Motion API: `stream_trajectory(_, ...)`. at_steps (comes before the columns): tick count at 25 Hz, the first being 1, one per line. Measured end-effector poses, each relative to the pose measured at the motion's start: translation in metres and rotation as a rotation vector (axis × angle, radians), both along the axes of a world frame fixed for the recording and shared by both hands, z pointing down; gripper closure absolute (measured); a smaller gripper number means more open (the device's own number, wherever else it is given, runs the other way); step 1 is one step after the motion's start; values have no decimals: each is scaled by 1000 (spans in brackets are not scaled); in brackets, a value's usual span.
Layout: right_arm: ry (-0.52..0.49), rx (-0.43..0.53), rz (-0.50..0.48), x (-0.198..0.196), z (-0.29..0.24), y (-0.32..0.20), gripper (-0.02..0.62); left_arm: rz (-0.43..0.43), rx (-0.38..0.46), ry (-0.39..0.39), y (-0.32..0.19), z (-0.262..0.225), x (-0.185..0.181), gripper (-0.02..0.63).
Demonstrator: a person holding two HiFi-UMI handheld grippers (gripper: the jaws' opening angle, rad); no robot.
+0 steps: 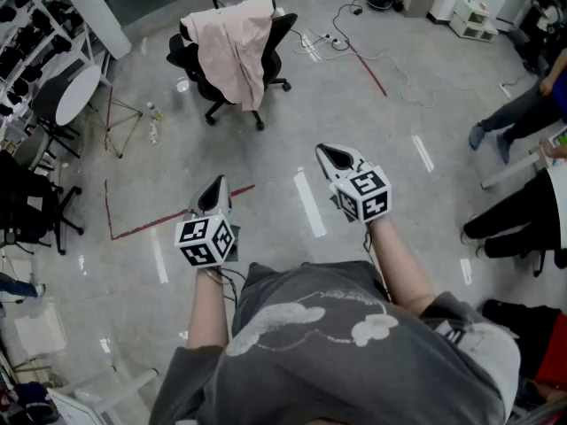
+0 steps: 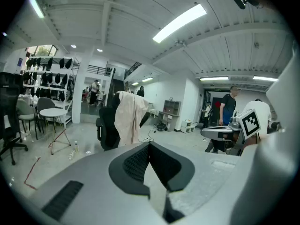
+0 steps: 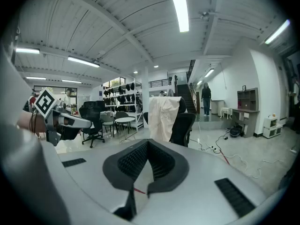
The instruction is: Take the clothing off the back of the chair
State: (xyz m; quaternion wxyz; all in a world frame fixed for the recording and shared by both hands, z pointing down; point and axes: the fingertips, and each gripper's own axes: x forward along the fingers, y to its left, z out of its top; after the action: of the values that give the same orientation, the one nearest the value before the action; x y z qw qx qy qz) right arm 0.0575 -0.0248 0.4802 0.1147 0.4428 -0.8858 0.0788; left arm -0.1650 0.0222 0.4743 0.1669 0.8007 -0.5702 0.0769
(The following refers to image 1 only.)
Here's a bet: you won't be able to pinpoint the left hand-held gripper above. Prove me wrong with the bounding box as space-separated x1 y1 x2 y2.
174 175 243 268

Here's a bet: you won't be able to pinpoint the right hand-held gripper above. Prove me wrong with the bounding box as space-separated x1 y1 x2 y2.
315 143 393 226

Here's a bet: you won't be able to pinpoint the black office chair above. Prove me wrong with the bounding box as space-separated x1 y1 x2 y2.
166 0 299 132

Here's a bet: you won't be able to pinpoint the pink clothes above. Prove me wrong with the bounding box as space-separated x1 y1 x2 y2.
180 0 277 112

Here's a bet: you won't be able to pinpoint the person's right forearm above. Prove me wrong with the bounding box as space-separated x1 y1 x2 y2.
369 217 438 319

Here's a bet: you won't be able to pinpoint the person's left forearm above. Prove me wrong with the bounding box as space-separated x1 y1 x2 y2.
185 266 233 352

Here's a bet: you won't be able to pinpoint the black mesh swivel chair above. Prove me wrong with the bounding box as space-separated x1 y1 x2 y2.
0 150 86 257

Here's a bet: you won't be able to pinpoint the angled red floor tape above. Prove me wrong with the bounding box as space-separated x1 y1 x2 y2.
104 178 257 243

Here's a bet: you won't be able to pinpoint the straight red floor tape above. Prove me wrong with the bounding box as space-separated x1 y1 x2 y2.
346 41 389 98

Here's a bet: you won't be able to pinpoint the white round table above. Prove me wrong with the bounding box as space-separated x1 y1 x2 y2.
30 64 104 128

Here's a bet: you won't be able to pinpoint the white storage cart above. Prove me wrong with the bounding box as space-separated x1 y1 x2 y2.
448 0 500 43

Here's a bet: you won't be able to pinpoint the person's grey printed shirt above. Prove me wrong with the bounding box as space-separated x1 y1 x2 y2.
148 260 522 425

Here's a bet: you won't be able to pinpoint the black bag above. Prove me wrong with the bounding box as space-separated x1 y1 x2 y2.
481 298 564 381

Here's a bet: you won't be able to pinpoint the white shelf with black items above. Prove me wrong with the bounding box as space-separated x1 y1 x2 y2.
0 0 113 121

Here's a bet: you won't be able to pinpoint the right hand-held gripper cable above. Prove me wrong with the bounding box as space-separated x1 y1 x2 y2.
362 222 392 301

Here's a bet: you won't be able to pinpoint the hand-held gripper cable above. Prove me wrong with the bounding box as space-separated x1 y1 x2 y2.
362 222 392 301
204 267 248 310

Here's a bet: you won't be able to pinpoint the left hand-held gripper cable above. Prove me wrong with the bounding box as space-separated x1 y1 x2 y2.
204 267 248 310

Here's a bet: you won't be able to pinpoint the white floor cable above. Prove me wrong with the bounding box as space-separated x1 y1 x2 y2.
291 13 438 109

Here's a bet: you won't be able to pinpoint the yellow rod frame structure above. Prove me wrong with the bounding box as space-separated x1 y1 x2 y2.
85 97 144 159

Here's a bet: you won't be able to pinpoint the black floor cable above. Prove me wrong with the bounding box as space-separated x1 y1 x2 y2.
330 0 387 53

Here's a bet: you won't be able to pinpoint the white table frame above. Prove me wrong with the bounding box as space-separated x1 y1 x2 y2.
480 125 567 190

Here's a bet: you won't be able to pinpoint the white stool frame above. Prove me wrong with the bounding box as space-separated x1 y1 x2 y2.
47 367 159 425

